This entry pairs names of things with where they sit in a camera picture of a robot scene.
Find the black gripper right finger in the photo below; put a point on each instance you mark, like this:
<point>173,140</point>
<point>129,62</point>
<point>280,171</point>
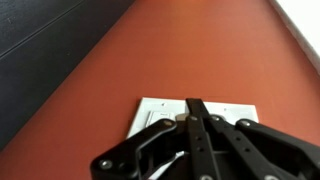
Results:
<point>266,146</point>

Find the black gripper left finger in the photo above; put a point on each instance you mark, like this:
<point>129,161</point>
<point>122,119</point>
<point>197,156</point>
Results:
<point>133,146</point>

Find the white door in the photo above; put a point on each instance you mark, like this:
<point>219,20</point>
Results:
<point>306,26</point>

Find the wide white rocker switch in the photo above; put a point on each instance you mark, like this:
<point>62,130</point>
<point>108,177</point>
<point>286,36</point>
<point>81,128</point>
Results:
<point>156,117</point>

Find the white light switch plate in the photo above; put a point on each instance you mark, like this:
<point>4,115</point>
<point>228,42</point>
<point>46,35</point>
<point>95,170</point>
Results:
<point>143,110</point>

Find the dark wooden door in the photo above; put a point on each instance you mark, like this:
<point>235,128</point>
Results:
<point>40,60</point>

